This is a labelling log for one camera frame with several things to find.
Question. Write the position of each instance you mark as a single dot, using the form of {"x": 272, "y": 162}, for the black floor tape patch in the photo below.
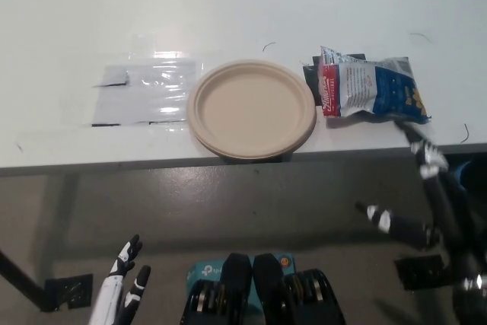
{"x": 418, "y": 271}
{"x": 70, "y": 290}

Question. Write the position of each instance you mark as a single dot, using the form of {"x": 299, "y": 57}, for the thin black curved strand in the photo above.
{"x": 467, "y": 132}
{"x": 422, "y": 35}
{"x": 265, "y": 45}

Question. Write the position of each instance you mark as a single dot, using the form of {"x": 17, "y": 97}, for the clear plastic sheet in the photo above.
{"x": 152, "y": 93}

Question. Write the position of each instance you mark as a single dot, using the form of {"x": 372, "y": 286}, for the black table leg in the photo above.
{"x": 23, "y": 279}

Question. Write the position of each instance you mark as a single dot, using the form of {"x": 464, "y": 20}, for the black tape patch on table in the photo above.
{"x": 311, "y": 75}

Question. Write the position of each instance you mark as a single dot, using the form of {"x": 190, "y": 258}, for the beige paper plate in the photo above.
{"x": 249, "y": 106}

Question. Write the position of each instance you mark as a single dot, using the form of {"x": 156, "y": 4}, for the teal cardboard box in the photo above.
{"x": 205, "y": 273}

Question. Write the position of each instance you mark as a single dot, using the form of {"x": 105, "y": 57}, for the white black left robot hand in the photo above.
{"x": 108, "y": 294}

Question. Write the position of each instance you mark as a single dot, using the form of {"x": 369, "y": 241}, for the black and blue object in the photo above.
{"x": 463, "y": 174}

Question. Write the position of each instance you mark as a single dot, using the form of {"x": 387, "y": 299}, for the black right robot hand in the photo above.
{"x": 452, "y": 222}

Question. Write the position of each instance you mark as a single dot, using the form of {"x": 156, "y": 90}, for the sunflower seed bag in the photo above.
{"x": 365, "y": 87}

